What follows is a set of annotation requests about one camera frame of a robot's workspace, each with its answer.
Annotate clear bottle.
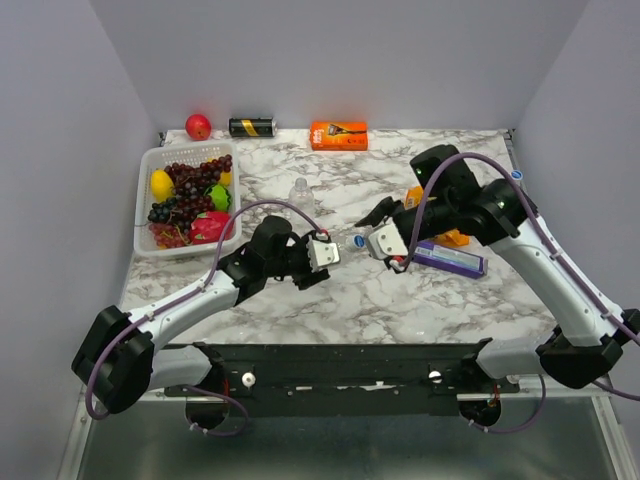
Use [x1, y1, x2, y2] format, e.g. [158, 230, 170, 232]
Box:
[288, 177, 315, 218]
[337, 234, 366, 256]
[509, 169, 523, 190]

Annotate blue cap table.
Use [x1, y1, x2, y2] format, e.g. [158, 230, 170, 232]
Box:
[347, 234, 365, 251]

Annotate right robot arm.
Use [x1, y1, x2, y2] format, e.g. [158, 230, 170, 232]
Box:
[357, 145, 639, 392]

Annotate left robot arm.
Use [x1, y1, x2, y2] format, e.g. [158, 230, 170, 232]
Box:
[71, 216, 338, 414]

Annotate orange snack bag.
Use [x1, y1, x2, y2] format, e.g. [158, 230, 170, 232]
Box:
[404, 186, 471, 248]

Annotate purple toothpaste box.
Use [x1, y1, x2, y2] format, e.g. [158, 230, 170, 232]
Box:
[412, 241, 488, 279]

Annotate orange razor box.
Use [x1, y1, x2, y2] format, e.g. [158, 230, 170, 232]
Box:
[310, 122, 369, 151]

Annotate red dragon fruit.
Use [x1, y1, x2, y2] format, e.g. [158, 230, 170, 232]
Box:
[189, 211, 233, 245]

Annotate green toy fruit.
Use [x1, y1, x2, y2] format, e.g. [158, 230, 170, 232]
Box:
[205, 184, 232, 212]

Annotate yellow fruit behind grapes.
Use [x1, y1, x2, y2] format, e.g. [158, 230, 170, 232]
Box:
[218, 171, 232, 187]

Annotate light red grapes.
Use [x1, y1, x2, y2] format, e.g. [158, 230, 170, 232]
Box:
[148, 223, 190, 250]

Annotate red grape bunch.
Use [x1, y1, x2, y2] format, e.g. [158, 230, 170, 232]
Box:
[164, 154, 233, 229]

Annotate dark blue grapes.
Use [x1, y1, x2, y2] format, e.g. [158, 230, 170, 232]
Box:
[147, 198, 176, 224]

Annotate black gold can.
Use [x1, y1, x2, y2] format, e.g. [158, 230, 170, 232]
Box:
[228, 118, 277, 138]

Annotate yellow lemon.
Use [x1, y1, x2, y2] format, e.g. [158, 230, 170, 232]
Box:
[150, 169, 174, 203]

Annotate red apple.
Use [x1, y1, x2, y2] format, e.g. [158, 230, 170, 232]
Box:
[185, 114, 212, 141]

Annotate white plastic basket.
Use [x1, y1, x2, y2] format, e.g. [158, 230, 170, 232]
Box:
[133, 139, 241, 258]

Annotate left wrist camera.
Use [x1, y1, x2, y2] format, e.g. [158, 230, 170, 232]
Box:
[306, 239, 340, 273]

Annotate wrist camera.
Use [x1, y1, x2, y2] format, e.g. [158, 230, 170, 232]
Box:
[364, 223, 408, 261]
[306, 239, 340, 273]

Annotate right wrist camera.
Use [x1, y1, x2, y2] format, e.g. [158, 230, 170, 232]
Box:
[364, 223, 408, 261]

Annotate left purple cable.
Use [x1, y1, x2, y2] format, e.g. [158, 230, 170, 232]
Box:
[84, 199, 331, 420]

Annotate purple cable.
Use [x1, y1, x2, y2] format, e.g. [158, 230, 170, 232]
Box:
[394, 152, 640, 401]
[84, 199, 331, 420]

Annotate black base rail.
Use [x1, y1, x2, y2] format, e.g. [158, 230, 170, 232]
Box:
[160, 342, 518, 419]

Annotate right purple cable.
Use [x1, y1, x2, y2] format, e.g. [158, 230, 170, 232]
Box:
[394, 152, 640, 401]

